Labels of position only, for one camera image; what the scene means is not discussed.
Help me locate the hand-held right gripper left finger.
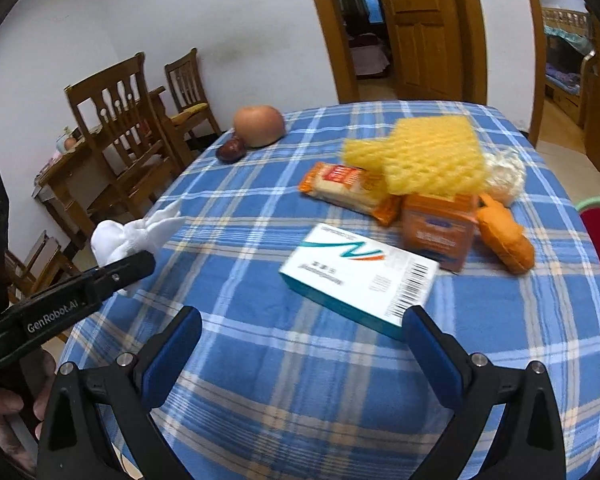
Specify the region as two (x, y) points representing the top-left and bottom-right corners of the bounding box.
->
(36, 306), (203, 480)

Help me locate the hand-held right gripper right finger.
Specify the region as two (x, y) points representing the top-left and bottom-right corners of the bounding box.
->
(402, 305), (568, 480)

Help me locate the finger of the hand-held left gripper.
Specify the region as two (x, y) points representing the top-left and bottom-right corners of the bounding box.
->
(0, 251), (156, 369)

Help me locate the white tissue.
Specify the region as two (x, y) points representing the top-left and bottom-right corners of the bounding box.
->
(90, 199), (186, 297)

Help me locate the white teal medicine box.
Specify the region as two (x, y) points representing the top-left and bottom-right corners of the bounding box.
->
(278, 223), (441, 341)

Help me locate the small orange carton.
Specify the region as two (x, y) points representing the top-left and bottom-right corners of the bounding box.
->
(400, 192), (481, 273)

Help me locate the orange snack packet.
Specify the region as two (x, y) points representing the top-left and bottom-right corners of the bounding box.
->
(299, 161), (401, 226)

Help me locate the white foam fruit net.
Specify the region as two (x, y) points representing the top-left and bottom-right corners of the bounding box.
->
(482, 147), (528, 207)

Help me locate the yellow foam fruit net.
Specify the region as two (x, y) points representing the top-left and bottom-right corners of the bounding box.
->
(342, 115), (487, 196)

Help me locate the person's left hand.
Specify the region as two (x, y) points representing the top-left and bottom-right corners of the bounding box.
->
(0, 349), (57, 476)

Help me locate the low wooden chair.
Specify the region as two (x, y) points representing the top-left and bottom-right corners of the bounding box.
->
(5, 230), (81, 311)

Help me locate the wooden side table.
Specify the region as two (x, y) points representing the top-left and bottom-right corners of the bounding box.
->
(31, 87), (191, 251)

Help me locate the blue plaid tablecloth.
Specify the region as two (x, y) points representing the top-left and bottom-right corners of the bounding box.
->
(60, 101), (600, 480)

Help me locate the small pale jar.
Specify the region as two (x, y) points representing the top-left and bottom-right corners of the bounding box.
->
(55, 127), (79, 154)

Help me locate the tall wooden chair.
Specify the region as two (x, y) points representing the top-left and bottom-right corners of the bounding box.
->
(64, 52), (181, 221)

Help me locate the dark red date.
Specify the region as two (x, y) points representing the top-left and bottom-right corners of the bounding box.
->
(216, 137), (247, 164)

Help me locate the wooden chair with yellow cushion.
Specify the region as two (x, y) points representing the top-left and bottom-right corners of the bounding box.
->
(164, 48), (223, 147)

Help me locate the large apple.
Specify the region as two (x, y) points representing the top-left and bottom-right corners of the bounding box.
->
(232, 105), (287, 148)

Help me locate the bed with pink cover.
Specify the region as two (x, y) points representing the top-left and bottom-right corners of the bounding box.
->
(350, 32), (392, 79)

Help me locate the wooden bunk bed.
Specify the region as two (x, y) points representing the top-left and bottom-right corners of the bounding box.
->
(540, 5), (597, 126)

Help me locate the panelled wooden door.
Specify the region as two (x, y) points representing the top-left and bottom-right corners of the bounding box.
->
(370, 0), (463, 101)

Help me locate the wide wooden door frame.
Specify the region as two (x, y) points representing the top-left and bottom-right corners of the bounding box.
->
(517, 0), (600, 177)

